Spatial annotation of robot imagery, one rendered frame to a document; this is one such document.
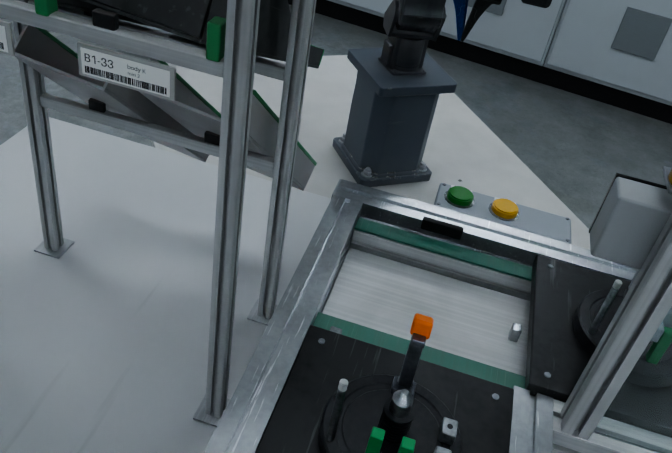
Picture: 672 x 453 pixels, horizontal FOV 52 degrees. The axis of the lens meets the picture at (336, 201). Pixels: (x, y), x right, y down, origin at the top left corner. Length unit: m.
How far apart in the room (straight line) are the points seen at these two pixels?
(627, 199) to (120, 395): 0.60
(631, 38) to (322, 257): 3.08
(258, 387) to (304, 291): 0.16
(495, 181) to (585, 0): 2.54
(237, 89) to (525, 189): 0.87
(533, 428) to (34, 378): 0.58
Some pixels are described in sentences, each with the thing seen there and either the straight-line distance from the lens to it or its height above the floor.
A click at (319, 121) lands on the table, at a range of 1.39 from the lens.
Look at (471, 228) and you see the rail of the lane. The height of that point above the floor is 0.96.
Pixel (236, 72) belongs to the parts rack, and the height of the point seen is 1.30.
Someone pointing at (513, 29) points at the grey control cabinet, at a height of 0.26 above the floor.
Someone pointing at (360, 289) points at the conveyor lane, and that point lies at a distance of 0.93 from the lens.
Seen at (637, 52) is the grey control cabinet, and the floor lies 0.33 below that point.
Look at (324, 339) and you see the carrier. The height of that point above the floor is 0.97.
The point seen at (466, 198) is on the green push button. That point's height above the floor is 0.97.
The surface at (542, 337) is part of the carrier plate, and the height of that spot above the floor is 0.97.
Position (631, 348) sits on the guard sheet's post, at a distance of 0.72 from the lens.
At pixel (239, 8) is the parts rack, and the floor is 1.36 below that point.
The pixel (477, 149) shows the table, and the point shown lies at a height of 0.86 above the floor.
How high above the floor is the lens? 1.55
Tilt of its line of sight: 36 degrees down
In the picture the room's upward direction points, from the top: 10 degrees clockwise
